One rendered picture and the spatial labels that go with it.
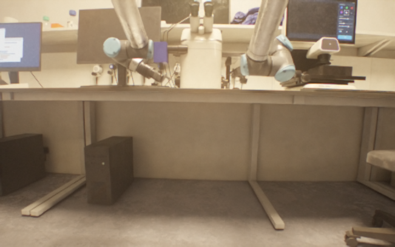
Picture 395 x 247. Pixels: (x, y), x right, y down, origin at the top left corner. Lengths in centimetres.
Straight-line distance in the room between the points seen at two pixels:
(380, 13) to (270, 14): 196
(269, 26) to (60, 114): 188
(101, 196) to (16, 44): 123
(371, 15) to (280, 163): 164
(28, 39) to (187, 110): 128
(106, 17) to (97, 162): 92
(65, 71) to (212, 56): 151
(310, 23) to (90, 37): 135
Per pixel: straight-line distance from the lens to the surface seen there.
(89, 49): 143
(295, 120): 189
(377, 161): 117
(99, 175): 143
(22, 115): 243
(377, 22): 258
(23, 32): 188
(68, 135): 213
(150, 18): 135
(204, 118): 171
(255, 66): 87
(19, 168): 203
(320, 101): 105
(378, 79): 232
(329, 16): 150
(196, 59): 93
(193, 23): 98
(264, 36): 79
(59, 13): 247
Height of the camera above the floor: 69
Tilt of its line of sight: 6 degrees down
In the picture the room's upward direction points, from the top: 1 degrees clockwise
